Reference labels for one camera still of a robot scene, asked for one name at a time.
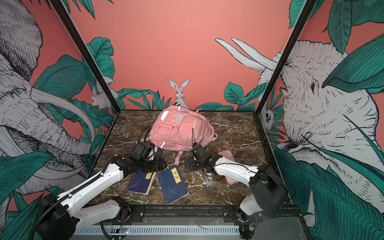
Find dark blue book yellow label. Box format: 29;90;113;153
158;165;189;205

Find pink student backpack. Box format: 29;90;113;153
149;106;218;165

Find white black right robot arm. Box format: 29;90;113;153
185;153;288;221

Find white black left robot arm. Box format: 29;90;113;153
28;156;167;240

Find clear plastic small case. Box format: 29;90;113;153
204;173;214;187

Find pink pencil case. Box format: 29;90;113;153
218;150;242;185

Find dark blue book left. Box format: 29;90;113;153
127;172;156;195

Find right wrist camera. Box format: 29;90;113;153
192;144;212;161

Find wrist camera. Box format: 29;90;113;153
192;144;212;161
129;142;156;162

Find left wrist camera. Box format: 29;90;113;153
129;142;156;162

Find black front mounting rail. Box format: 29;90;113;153
107;205;302;225

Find white perforated cable tray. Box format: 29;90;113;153
75;225;240;237

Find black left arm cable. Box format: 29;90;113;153
28;172;104;240

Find black left corner frame post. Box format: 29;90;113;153
50;0;121;114

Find black corner frame post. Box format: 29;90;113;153
50;0;121;114
256;0;317;115

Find black right corner frame post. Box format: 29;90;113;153
256;0;317;115

